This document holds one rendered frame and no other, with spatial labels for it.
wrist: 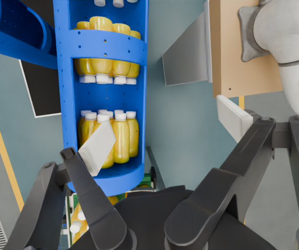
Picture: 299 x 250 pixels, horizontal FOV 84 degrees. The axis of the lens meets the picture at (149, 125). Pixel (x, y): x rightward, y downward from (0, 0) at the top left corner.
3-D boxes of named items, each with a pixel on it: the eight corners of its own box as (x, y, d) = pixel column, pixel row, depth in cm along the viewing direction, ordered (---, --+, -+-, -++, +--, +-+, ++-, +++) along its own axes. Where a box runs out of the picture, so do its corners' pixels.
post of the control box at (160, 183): (150, 146, 180) (174, 211, 82) (149, 149, 180) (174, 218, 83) (146, 146, 179) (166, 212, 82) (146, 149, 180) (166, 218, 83)
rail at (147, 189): (152, 186, 84) (152, 190, 81) (152, 188, 84) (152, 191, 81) (68, 189, 79) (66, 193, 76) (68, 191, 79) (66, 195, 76)
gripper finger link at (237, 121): (242, 118, 12) (253, 116, 12) (215, 95, 19) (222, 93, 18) (244, 152, 13) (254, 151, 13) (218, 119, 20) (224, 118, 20)
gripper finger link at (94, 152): (97, 176, 16) (89, 177, 16) (116, 140, 22) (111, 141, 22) (84, 149, 14) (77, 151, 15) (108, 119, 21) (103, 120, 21)
